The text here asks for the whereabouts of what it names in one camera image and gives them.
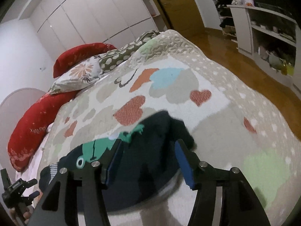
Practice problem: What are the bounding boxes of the navy striped child pants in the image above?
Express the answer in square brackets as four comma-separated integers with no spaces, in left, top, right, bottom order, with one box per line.
[39,111,194,212]

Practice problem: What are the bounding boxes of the pink bed sheet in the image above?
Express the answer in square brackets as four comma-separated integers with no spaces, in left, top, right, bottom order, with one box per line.
[15,122,56,201]

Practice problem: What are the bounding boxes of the long red pillow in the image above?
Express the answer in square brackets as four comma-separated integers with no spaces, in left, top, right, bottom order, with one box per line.
[7,91,78,172]

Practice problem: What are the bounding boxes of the heart patterned quilt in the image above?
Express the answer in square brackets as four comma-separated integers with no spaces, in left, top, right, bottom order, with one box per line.
[39,30,300,225]

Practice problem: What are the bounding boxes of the round white headboard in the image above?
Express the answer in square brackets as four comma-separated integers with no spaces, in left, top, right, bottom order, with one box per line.
[1,88,46,173]

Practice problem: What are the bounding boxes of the floral white pillow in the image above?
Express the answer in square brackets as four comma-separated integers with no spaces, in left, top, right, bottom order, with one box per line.
[49,57,103,95]

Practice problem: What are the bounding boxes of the olive cloud pattern pillow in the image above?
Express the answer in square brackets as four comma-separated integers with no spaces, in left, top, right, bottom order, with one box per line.
[94,30,160,73]

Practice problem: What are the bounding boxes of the red pillow at back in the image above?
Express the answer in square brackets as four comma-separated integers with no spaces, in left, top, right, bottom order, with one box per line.
[52,42,116,78]

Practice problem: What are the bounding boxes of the white wardrobe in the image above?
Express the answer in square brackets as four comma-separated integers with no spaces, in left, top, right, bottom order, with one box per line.
[18,0,167,60]

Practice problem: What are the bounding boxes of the white shelf unit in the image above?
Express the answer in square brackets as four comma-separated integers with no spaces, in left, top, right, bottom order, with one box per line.
[228,5,300,91]

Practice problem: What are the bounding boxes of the wooden door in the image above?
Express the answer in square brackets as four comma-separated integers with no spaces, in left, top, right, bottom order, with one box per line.
[157,0,205,37]

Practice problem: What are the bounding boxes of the black shoe rack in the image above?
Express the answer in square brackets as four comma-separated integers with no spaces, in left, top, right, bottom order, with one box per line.
[212,0,237,38]

